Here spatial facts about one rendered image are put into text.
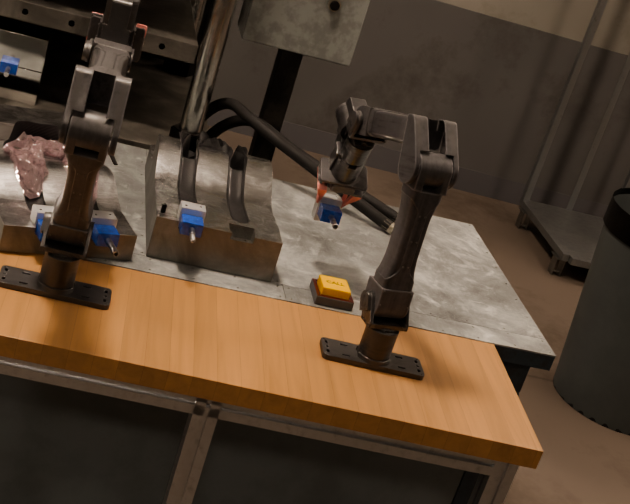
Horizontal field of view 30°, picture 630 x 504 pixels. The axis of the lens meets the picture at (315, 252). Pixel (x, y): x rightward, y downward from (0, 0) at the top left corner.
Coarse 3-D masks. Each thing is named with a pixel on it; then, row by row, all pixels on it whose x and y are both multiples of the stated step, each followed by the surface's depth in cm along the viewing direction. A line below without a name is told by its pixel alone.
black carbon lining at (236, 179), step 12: (180, 132) 262; (204, 132) 264; (204, 144) 264; (216, 144) 265; (180, 156) 257; (192, 156) 268; (240, 156) 266; (180, 168) 255; (192, 168) 256; (228, 168) 259; (240, 168) 265; (180, 180) 253; (192, 180) 254; (228, 180) 257; (240, 180) 259; (180, 192) 249; (192, 192) 251; (228, 192) 255; (240, 192) 257; (228, 204) 250; (240, 204) 253; (240, 216) 246
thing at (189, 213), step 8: (184, 208) 232; (192, 208) 233; (200, 208) 234; (184, 216) 231; (192, 216) 233; (200, 216) 233; (184, 224) 229; (192, 224) 230; (200, 224) 230; (184, 232) 230; (192, 232) 228; (200, 232) 231; (192, 240) 225
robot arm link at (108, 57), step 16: (96, 48) 202; (112, 48) 204; (128, 48) 207; (96, 64) 192; (112, 64) 194; (80, 80) 185; (96, 80) 188; (112, 80) 188; (128, 80) 187; (80, 96) 185; (96, 96) 189; (112, 96) 186; (64, 112) 184; (112, 112) 186; (64, 128) 184; (112, 144) 186
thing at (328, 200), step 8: (320, 200) 249; (328, 200) 249; (336, 200) 250; (320, 208) 248; (328, 208) 247; (336, 208) 249; (312, 216) 252; (320, 216) 247; (328, 216) 246; (336, 216) 247; (336, 224) 241
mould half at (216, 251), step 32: (160, 160) 254; (224, 160) 261; (256, 160) 265; (160, 192) 244; (224, 192) 255; (256, 192) 258; (160, 224) 232; (224, 224) 238; (256, 224) 243; (160, 256) 235; (192, 256) 236; (224, 256) 237; (256, 256) 238
